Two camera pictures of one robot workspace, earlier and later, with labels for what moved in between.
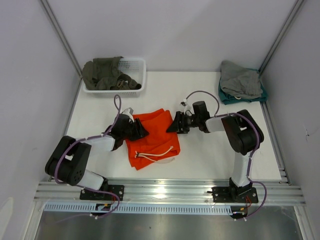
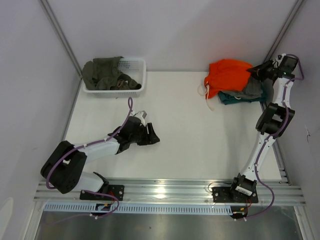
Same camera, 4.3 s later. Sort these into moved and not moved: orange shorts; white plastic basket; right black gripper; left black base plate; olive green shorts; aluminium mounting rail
Moved: orange shorts; right black gripper
Not moved: aluminium mounting rail; olive green shorts; left black base plate; white plastic basket
